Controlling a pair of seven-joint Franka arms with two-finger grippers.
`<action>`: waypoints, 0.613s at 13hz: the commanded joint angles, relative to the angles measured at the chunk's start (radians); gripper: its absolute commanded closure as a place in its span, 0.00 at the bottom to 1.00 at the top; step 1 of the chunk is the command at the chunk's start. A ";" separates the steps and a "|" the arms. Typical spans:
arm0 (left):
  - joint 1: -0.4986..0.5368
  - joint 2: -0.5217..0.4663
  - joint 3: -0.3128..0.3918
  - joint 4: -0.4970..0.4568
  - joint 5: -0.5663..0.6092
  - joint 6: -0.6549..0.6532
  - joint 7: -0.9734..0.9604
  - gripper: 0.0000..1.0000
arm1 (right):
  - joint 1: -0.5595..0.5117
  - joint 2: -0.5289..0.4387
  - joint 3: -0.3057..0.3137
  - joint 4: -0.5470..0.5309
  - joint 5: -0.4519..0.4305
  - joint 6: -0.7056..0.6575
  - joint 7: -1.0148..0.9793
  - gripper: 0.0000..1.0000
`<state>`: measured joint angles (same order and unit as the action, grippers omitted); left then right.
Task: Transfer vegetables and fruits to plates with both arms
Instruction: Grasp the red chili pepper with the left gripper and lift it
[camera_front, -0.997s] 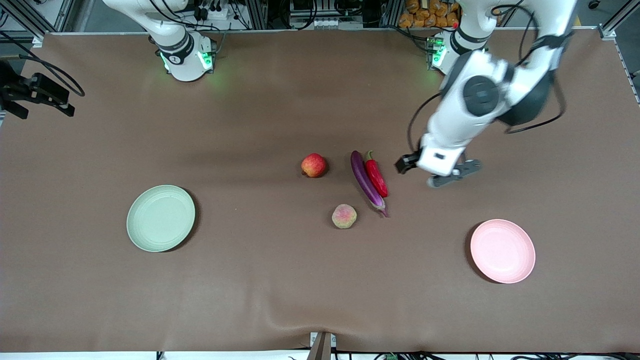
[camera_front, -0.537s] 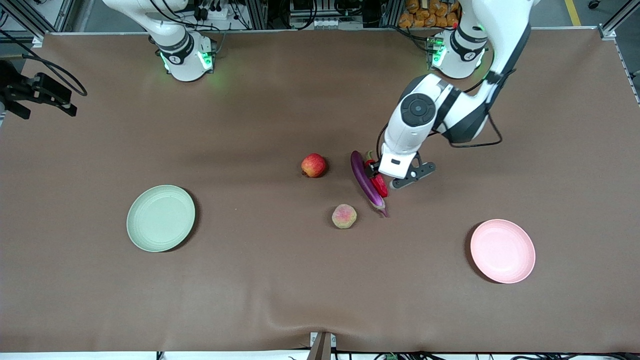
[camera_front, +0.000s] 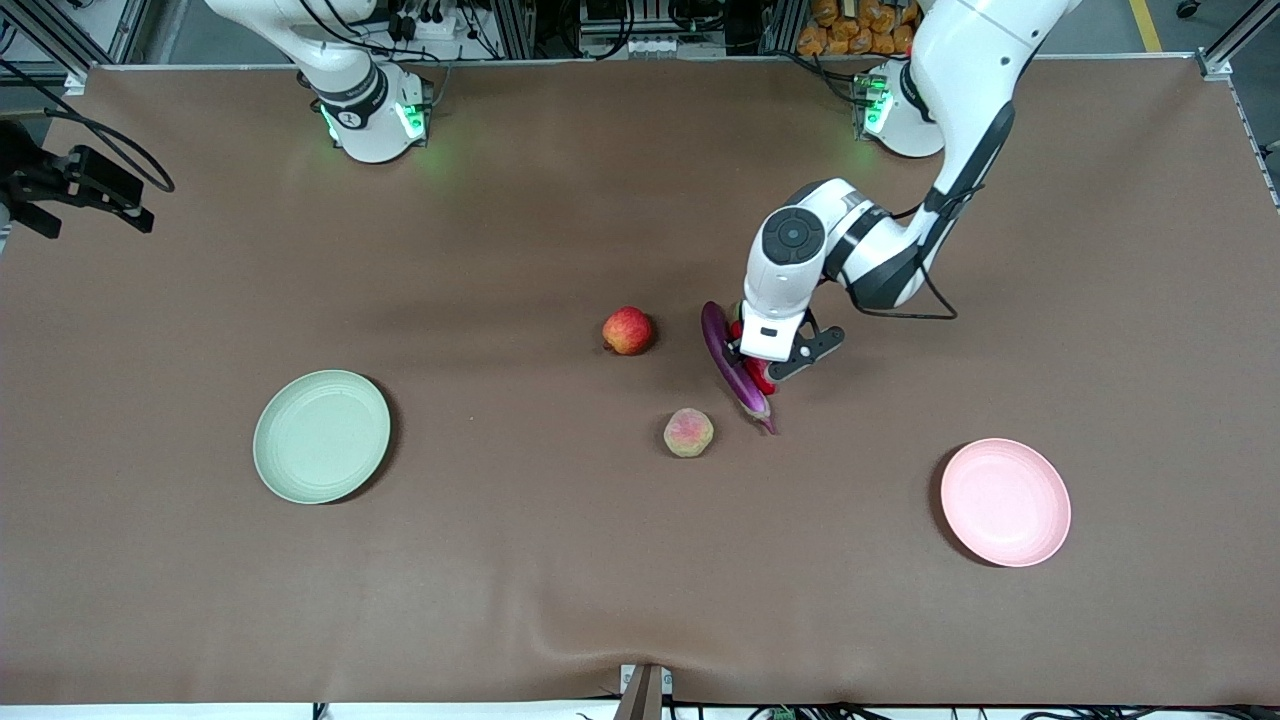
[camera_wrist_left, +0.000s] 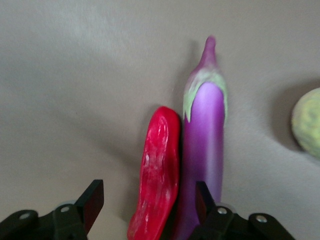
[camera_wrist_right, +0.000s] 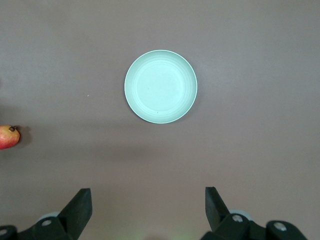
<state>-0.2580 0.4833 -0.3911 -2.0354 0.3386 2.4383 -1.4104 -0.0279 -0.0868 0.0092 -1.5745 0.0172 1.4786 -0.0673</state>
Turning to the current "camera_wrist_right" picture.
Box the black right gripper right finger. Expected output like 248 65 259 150
202 186 307 240

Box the pale green round plate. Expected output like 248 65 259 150
124 49 198 125

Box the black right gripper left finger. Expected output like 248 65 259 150
0 187 94 240

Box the red apple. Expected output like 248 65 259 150
0 124 21 150

